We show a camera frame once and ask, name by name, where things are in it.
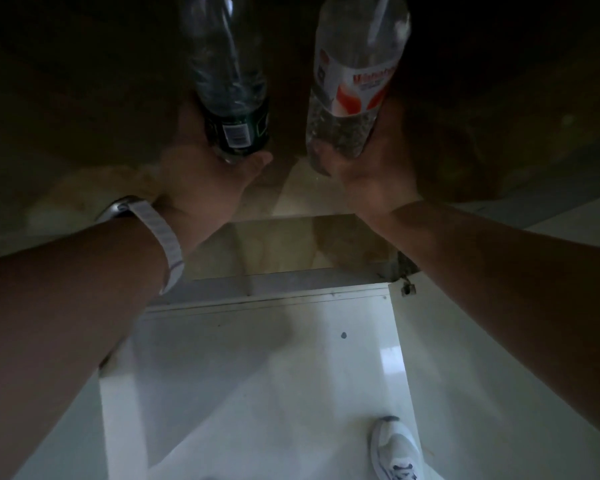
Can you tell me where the person's left hand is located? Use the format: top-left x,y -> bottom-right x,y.
152,92 -> 273,255

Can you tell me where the person's right hand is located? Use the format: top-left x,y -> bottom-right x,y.
317,94 -> 426,231

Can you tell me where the white-capped green label water bottle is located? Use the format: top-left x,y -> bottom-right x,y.
179,0 -> 272,163

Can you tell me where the red label water bottle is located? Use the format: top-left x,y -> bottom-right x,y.
305,0 -> 412,175

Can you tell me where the person's right forearm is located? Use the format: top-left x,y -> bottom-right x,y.
369,199 -> 600,445

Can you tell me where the person's left forearm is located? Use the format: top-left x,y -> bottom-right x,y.
0,214 -> 181,480

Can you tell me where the beige tiled floor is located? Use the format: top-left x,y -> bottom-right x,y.
99,282 -> 423,480

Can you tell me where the person's white right shoe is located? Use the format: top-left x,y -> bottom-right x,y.
369,416 -> 423,480

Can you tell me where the smartwatch with white band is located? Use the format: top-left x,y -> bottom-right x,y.
95,195 -> 187,295

